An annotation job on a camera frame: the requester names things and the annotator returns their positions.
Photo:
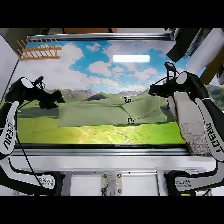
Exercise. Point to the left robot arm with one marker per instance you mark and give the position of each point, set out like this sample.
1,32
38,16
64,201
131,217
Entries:
8,133

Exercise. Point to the black garment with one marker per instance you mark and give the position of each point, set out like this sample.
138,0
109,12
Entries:
181,41

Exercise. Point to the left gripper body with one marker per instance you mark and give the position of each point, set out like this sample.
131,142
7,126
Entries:
50,99

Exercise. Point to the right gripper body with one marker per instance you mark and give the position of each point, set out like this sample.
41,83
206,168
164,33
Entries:
159,90

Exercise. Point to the pale grey garment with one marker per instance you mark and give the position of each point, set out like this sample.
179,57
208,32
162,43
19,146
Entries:
190,126

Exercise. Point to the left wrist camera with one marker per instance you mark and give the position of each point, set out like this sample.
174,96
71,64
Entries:
39,82

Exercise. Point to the silver frame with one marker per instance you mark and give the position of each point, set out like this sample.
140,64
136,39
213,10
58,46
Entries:
110,156

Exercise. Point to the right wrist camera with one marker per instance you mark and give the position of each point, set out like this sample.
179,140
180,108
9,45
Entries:
170,70

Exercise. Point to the white garment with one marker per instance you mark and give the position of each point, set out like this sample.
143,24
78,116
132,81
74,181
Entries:
208,50

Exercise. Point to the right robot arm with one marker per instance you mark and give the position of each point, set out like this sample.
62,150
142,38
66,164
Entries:
211,131

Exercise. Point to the olive green garment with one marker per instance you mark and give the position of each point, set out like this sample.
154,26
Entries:
110,111

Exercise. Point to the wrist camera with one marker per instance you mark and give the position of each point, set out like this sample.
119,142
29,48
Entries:
170,70
39,82

